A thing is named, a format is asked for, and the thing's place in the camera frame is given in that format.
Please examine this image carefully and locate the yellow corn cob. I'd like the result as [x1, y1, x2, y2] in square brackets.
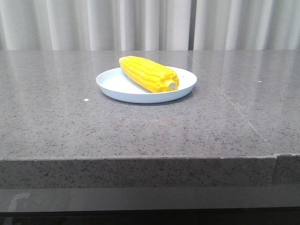
[119, 56, 179, 93]

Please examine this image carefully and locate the light blue round plate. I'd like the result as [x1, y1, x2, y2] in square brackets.
[96, 67, 197, 104]

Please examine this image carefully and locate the white pleated curtain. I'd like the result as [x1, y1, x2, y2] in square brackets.
[0, 0, 300, 51]

